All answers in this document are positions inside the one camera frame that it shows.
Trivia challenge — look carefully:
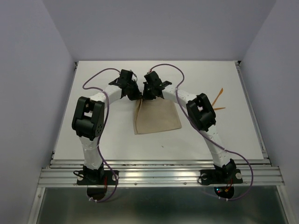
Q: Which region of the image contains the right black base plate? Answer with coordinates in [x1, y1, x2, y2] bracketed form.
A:
[197, 169, 243, 186]

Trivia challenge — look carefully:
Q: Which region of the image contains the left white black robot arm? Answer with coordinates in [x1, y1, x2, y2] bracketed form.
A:
[71, 68, 142, 185]

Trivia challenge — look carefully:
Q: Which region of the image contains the left aluminium frame post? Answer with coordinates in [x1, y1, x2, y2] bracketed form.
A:
[27, 187, 45, 224]

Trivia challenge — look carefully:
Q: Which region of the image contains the right aluminium side rail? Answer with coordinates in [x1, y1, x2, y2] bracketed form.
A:
[235, 60, 271, 161]

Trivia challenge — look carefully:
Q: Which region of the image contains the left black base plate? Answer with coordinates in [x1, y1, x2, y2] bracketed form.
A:
[73, 170, 118, 186]

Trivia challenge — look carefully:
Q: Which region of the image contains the beige cloth napkin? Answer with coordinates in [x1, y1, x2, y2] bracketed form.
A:
[133, 98, 182, 134]

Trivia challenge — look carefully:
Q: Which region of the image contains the aluminium mounting rail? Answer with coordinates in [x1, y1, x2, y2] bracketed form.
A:
[38, 158, 285, 188]

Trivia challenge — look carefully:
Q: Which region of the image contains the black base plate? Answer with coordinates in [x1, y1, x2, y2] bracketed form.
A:
[73, 170, 118, 186]
[197, 169, 243, 186]

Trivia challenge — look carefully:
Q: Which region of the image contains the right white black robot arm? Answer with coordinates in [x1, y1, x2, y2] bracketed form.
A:
[143, 71, 242, 185]

